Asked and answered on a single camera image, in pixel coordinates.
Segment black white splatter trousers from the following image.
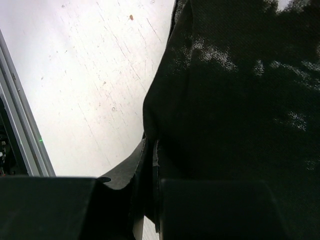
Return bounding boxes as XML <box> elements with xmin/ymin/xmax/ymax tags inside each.
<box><xmin>143</xmin><ymin>0</ymin><xmax>320</xmax><ymax>240</ymax></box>

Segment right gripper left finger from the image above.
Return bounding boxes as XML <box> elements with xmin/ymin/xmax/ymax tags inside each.
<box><xmin>0</xmin><ymin>139</ymin><xmax>146</xmax><ymax>240</ymax></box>

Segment aluminium rail frame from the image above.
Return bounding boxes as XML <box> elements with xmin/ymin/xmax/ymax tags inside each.
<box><xmin>0</xmin><ymin>36</ymin><xmax>56</xmax><ymax>177</ymax></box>

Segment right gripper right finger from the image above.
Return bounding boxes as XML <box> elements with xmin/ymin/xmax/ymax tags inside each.
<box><xmin>145</xmin><ymin>139</ymin><xmax>290</xmax><ymax>240</ymax></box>

